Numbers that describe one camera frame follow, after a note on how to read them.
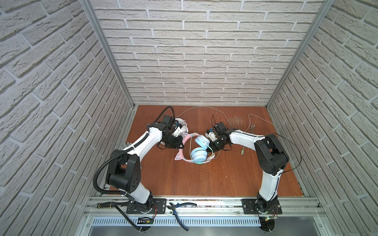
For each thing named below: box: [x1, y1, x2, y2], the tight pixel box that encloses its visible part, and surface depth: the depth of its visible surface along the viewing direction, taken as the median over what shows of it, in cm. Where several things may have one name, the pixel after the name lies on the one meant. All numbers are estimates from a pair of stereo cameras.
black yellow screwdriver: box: [96, 201, 114, 209], surface depth 74 cm
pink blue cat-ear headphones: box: [174, 132, 211, 164], surface depth 75 cm
